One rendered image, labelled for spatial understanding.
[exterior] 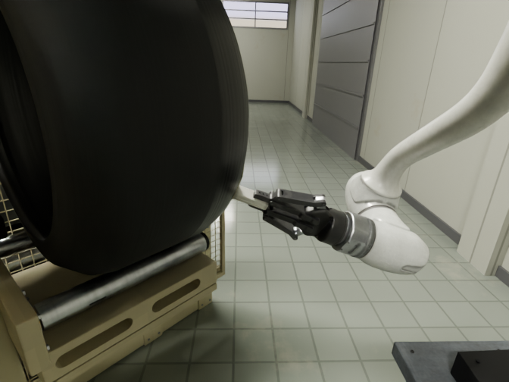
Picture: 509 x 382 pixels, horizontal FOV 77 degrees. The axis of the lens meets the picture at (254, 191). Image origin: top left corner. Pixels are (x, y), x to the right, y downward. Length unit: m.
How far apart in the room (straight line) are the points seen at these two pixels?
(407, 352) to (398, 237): 0.32
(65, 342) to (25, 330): 0.09
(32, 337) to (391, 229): 0.65
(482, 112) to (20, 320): 0.74
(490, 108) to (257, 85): 11.26
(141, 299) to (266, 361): 1.09
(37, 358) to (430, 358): 0.80
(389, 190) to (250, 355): 1.15
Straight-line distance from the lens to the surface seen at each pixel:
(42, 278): 0.92
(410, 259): 0.75
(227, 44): 0.52
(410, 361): 0.92
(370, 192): 0.80
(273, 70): 11.78
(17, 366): 0.76
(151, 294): 0.68
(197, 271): 0.72
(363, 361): 1.78
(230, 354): 1.70
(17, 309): 0.59
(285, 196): 0.62
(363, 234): 0.68
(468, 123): 0.63
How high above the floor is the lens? 1.29
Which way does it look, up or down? 22 degrees down
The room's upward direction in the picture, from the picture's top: 2 degrees clockwise
